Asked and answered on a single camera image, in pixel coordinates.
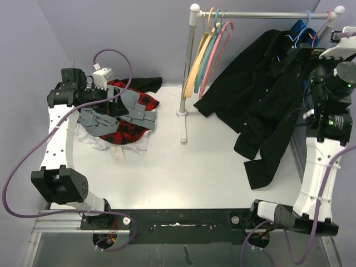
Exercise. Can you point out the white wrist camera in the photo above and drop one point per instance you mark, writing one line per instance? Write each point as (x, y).
(101, 78)
(345, 47)

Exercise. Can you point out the pink hanger holding blue shirt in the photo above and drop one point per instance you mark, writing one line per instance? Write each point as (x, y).
(321, 29)

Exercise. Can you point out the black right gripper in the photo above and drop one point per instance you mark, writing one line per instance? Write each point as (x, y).
(308, 55)

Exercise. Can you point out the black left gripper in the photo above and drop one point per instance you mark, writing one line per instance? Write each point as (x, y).
(116, 108)

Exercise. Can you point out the blue plaid shirt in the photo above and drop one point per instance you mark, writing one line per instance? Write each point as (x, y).
(298, 87)

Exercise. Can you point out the yellow hanger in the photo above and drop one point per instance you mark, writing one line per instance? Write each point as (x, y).
(209, 26)

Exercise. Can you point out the black button shirt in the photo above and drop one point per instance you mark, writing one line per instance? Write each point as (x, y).
(260, 101)

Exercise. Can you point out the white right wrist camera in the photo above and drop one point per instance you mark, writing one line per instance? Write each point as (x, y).
(345, 47)

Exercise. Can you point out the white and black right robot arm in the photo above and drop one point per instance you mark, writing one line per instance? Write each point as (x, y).
(331, 78)

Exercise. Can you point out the light blue wire hanger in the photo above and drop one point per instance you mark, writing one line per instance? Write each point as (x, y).
(302, 29)

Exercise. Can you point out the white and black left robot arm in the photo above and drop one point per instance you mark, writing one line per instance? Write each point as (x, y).
(57, 180)

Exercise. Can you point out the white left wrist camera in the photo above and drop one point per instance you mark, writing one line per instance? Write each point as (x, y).
(101, 78)

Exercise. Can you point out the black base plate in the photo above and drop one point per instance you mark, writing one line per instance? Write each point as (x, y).
(179, 226)

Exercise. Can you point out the grey shirt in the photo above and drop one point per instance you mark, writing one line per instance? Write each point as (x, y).
(139, 117)

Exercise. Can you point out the red black plaid shirt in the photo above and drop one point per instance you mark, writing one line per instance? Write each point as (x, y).
(141, 107)

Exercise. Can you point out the beige hanger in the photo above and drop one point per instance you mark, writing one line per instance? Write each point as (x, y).
(189, 85)

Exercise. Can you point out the white shirt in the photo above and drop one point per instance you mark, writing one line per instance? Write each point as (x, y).
(111, 144)

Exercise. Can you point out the teal hanger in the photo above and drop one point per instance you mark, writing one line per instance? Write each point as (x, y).
(207, 53)

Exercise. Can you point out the aluminium frame rail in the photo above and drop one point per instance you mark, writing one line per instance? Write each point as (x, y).
(57, 240)

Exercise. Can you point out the silver white clothes rack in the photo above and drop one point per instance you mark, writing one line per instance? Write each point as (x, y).
(196, 13)

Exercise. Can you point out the black garment at back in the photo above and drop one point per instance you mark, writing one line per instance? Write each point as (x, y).
(146, 85)

